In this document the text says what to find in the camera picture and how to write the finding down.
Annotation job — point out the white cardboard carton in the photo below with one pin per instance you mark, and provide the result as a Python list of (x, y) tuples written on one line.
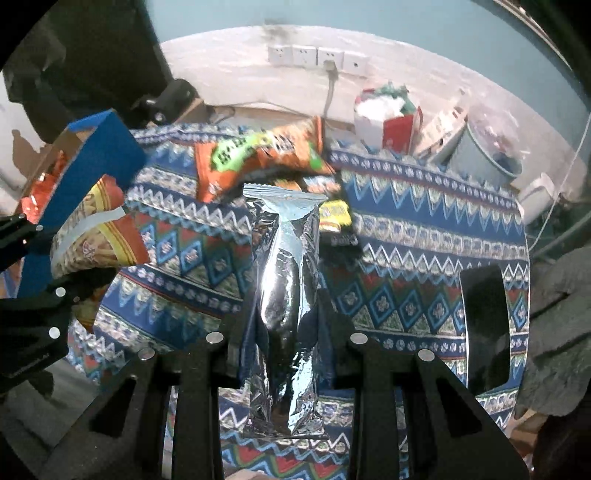
[(440, 136)]

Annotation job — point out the grey blue waste bin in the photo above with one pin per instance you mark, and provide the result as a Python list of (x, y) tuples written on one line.
[(489, 149)]

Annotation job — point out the yellow red snack bag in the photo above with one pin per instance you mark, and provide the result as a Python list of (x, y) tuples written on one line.
[(99, 233)]

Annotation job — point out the red orange chip bag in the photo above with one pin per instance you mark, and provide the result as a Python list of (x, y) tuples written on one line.
[(41, 190)]

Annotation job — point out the blue patterned bed cloth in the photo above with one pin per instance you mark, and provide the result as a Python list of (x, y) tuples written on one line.
[(418, 226)]

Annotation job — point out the black yellow snack bag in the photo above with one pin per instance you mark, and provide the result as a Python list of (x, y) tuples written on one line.
[(336, 219)]

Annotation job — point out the orange green snack bag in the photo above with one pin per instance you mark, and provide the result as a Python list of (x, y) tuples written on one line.
[(221, 165)]

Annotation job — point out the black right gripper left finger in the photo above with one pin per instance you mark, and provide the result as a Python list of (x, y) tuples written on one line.
[(121, 434)]

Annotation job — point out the black phone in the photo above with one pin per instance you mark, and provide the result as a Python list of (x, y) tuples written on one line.
[(487, 328)]

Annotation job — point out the silver foil snack bag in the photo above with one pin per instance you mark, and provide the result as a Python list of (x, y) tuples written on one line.
[(283, 377)]

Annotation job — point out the black dark furniture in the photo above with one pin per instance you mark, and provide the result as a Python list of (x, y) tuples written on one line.
[(84, 57)]

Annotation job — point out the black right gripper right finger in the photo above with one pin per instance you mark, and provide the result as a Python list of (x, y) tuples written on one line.
[(449, 434)]

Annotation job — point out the white wall socket strip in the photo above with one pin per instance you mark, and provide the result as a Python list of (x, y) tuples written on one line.
[(307, 57)]

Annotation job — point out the blue cardboard box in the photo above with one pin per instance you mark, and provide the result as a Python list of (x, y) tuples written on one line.
[(109, 150)]

